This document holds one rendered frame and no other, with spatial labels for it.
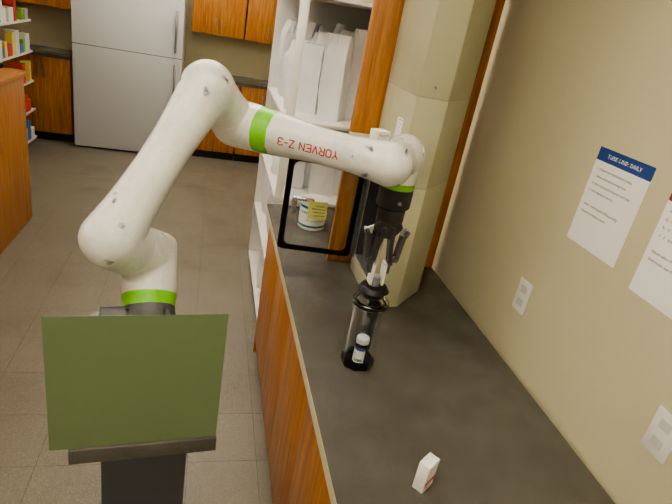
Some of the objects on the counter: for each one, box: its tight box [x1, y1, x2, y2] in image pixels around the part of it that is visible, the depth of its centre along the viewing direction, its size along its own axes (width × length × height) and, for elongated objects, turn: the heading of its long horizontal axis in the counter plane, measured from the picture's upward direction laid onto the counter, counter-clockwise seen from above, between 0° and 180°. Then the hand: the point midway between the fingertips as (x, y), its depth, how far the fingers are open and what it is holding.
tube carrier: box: [344, 291, 389, 363], centre depth 159 cm, size 11×11×21 cm
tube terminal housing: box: [350, 82, 469, 307], centre depth 199 cm, size 25×32×77 cm
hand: (377, 272), depth 151 cm, fingers closed on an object, 3 cm apart
